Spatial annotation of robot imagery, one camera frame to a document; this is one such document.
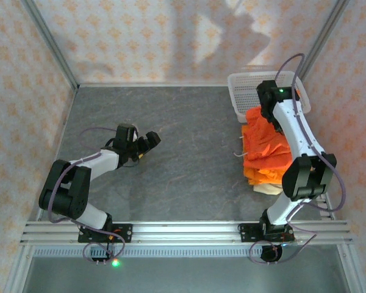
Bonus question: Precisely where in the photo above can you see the red-orange shorts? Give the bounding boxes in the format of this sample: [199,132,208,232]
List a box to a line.
[242,105,293,169]

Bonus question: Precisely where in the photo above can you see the white plastic mesh basket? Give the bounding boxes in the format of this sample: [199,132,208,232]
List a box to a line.
[227,71,312,123]

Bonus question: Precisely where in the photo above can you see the aluminium lower frame post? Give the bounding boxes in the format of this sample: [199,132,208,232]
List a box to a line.
[338,244,366,293]
[4,244,34,293]

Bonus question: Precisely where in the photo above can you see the aluminium frame corner post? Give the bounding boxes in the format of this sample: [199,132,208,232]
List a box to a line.
[296,0,352,82]
[20,0,80,92]

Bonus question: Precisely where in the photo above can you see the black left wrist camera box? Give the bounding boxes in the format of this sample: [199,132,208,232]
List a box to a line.
[115,123,136,144]

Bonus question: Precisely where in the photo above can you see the grey metal lower panel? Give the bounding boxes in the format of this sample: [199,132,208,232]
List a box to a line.
[21,256,353,293]

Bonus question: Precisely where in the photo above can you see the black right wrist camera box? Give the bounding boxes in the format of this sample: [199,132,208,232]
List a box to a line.
[256,79,278,105]

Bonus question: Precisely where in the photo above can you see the small lit status connector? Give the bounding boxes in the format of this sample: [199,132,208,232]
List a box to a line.
[91,257,123,270]

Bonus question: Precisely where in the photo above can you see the slotted grey cable duct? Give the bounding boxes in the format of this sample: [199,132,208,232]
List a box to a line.
[33,245,344,259]

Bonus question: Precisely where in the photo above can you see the beige shorts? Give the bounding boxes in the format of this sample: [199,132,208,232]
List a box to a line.
[252,183,283,196]

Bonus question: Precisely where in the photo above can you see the black round cable hub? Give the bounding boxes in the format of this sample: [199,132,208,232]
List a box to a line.
[260,244,285,264]

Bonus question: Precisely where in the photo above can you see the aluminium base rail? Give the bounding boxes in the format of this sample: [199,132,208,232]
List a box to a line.
[20,221,354,245]

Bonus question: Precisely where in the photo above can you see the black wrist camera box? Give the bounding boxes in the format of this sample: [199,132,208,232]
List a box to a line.
[256,79,278,105]
[115,123,136,144]

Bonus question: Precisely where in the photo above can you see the light orange shorts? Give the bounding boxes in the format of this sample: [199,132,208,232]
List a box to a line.
[240,125,286,187]

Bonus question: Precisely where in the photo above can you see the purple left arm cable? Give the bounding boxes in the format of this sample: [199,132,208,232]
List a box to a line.
[47,126,140,264]

